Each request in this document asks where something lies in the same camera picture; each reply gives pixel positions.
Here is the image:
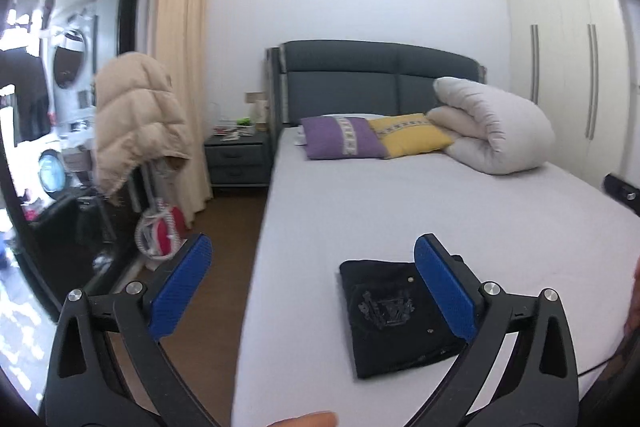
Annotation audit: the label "yellow pillow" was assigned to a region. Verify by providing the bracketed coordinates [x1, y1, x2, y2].
[369, 113, 455, 158]

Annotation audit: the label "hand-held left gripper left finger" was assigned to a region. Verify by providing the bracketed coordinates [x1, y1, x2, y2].
[40, 233, 221, 427]

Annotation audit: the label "white wardrobe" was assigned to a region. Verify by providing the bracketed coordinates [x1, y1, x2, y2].
[505, 0, 632, 188]

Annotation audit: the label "person's left hand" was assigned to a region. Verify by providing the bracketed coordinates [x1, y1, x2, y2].
[264, 411, 339, 427]

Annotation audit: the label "white bed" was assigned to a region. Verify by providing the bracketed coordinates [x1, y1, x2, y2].
[232, 114, 640, 427]

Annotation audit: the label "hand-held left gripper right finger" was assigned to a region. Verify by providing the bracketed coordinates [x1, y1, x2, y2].
[400, 233, 581, 427]

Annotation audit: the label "person's right hand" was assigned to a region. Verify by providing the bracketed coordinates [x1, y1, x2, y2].
[624, 257, 640, 339]

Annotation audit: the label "beige curtain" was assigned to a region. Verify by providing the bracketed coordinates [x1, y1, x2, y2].
[150, 0, 216, 228]

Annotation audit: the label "white bedside lamp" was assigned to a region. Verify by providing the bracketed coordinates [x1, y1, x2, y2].
[244, 92, 269, 126]

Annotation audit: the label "white washing machine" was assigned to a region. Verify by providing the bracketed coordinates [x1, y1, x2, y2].
[30, 137, 96, 208]

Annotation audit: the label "red garment steamer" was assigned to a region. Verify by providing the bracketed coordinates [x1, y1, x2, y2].
[135, 199, 186, 260]

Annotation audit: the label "black framed glass door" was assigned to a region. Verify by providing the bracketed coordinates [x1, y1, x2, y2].
[0, 0, 158, 323]

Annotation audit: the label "purple pillow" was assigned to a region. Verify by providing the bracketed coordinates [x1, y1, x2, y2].
[300, 116, 391, 162]

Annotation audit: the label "grey nightstand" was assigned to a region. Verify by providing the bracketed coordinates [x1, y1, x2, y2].
[204, 129, 273, 190]

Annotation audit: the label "beige puffer jacket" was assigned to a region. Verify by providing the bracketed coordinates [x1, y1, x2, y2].
[94, 52, 193, 208]

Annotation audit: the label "black pants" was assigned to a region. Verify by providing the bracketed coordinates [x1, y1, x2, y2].
[339, 259, 468, 380]

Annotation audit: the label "black cable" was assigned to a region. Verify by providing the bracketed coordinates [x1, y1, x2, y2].
[575, 352, 626, 379]

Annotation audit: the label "white rolled duvet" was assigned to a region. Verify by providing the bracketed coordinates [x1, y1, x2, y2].
[427, 77, 557, 176]

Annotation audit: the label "grey headboard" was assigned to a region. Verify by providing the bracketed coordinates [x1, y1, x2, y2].
[265, 39, 488, 128]

